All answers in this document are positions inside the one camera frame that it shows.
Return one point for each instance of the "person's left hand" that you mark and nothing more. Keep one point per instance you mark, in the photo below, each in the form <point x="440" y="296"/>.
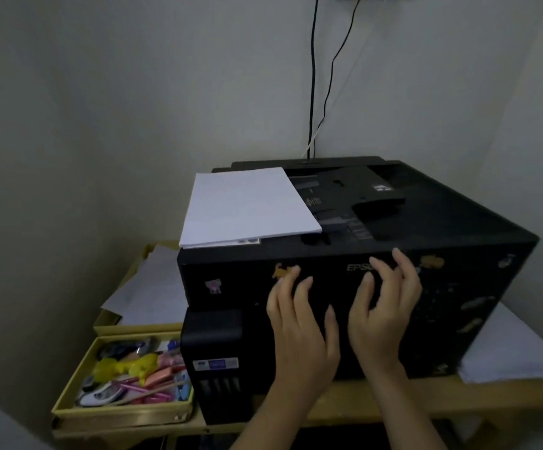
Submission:
<point x="299" y="351"/>

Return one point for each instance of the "person's right hand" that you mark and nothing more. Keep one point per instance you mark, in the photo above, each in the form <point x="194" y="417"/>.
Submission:
<point x="384" y="328"/>

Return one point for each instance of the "person's right thumb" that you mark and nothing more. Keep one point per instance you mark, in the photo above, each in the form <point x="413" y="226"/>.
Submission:
<point x="361" y="299"/>

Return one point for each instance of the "person's left middle finger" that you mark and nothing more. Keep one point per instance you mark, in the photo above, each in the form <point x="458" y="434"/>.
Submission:
<point x="289" y="288"/>

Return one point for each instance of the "person's left thumb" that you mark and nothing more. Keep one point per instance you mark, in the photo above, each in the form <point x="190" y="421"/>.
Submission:
<point x="333" y="330"/>

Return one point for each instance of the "person's right middle finger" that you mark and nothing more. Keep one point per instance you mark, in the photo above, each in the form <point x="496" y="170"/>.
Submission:
<point x="400" y="271"/>

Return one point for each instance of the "person's left forearm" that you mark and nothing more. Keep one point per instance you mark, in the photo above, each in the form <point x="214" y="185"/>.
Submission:
<point x="281" y="421"/>

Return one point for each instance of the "person's right forearm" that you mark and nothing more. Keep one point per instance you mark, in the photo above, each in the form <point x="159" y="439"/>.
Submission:
<point x="407" y="412"/>

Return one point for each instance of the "black printer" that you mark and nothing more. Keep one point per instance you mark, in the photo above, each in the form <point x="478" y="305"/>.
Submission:
<point x="454" y="220"/>

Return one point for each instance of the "white paper stack on printer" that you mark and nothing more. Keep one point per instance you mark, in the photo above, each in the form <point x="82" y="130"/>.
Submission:
<point x="248" y="206"/>

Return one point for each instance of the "loose white paper sheets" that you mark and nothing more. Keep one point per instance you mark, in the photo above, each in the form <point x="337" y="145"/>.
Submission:
<point x="154" y="295"/>

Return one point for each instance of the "large white paper stack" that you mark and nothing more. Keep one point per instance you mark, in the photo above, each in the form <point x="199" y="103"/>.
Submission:
<point x="511" y="351"/>

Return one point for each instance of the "blue plastic clip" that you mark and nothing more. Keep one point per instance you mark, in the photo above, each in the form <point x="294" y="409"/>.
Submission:
<point x="183" y="392"/>

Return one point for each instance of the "pink eraser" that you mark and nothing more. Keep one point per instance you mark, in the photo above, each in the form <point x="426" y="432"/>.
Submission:
<point x="160" y="377"/>

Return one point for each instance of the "yellow tray with papers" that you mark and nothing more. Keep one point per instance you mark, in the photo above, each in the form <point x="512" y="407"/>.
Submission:
<point x="107" y="325"/>

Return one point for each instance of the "yellow plastic toy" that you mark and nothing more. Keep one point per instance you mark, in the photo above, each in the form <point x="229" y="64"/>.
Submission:
<point x="119" y="367"/>

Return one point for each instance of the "white correction tape dispenser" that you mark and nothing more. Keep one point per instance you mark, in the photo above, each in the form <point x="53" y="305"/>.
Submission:
<point x="100" y="394"/>

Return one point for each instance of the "yellow tray with stationery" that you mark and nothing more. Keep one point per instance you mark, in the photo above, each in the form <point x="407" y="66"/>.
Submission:
<point x="72" y="400"/>

